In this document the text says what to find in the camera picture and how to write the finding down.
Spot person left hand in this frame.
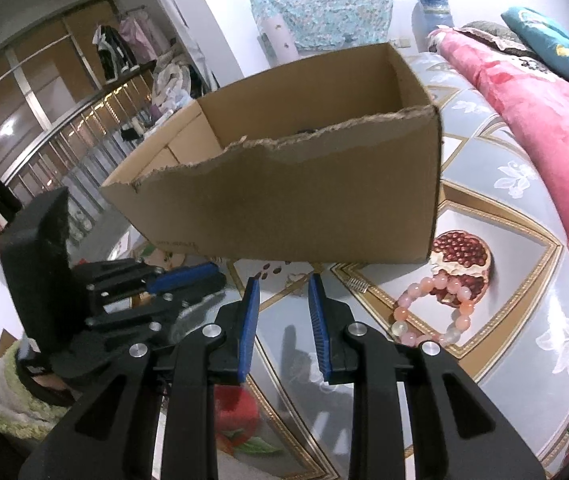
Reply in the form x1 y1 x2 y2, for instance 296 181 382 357
27 374 73 402

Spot pink orange bead bracelet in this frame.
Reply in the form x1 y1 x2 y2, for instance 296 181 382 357
390 271 477 348

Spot teal patterned pillow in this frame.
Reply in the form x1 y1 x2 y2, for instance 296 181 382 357
501 6 569 81

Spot blue water dispenser bottle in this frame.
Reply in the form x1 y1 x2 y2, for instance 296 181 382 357
411 0 454 52

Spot brown cardboard box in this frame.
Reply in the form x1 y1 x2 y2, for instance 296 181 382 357
101 44 442 263

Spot hanging clothes on rack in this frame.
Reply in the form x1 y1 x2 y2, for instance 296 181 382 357
91 8 170 82

